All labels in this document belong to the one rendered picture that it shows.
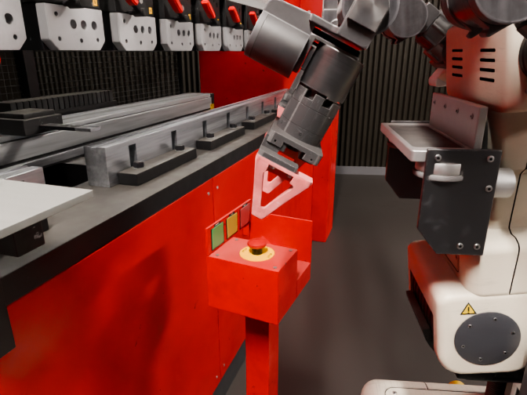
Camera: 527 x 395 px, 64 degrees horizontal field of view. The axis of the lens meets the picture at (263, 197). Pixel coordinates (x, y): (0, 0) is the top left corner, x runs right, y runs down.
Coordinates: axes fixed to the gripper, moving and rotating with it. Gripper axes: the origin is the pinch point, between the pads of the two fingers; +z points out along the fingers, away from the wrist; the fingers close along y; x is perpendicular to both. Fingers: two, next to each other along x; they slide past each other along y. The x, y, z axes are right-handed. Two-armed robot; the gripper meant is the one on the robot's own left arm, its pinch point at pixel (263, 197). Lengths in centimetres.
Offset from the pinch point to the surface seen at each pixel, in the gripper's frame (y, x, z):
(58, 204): 5.6, -21.6, 10.6
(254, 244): -25.4, 5.0, 18.7
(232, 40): -108, -28, -10
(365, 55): -368, 49, -41
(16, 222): 11.4, -22.8, 11.2
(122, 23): -47, -42, -5
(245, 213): -40.0, 1.2, 19.6
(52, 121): -50, -51, 25
